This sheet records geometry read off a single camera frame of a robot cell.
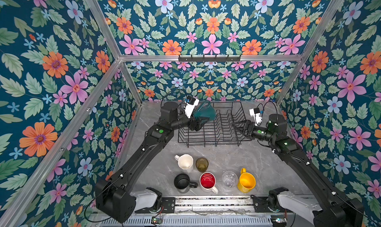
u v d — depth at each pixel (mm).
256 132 636
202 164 867
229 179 818
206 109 664
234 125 672
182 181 803
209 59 930
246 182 798
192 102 600
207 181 814
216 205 750
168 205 736
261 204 732
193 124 622
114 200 381
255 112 674
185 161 823
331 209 388
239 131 641
